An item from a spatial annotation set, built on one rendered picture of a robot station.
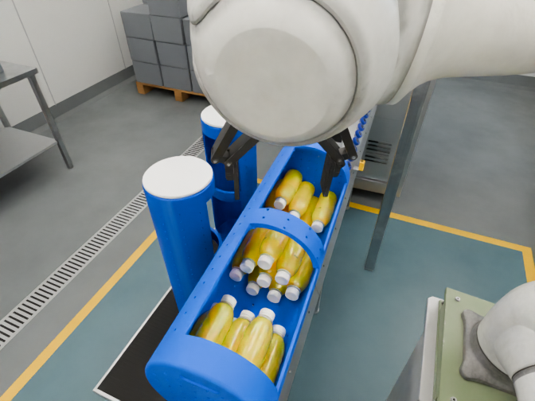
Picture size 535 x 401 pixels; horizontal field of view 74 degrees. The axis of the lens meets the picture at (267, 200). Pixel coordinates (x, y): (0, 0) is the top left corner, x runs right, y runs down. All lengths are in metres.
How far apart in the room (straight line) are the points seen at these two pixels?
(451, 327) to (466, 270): 1.70
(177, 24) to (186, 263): 3.03
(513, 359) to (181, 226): 1.12
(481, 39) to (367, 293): 2.21
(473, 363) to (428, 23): 0.89
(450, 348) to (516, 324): 0.21
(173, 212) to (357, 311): 1.33
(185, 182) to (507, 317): 1.10
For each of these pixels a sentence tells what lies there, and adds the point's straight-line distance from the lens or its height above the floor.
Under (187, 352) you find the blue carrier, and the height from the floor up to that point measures 1.23.
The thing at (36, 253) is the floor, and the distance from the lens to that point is 2.98.
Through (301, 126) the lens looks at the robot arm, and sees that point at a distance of 0.16.
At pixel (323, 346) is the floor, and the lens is 2.15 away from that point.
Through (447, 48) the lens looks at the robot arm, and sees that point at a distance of 0.22.
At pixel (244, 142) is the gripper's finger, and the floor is 1.65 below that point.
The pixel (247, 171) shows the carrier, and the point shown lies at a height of 0.75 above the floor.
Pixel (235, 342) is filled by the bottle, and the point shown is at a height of 1.09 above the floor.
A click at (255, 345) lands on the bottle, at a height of 1.13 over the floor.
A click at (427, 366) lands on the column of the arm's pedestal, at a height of 1.00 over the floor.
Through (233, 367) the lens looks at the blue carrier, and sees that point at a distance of 0.74.
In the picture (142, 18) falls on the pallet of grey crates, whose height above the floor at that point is 0.88.
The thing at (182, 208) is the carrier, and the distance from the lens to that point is 1.41.
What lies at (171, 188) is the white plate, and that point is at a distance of 1.42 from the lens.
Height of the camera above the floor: 1.89
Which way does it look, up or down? 41 degrees down
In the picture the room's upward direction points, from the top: straight up
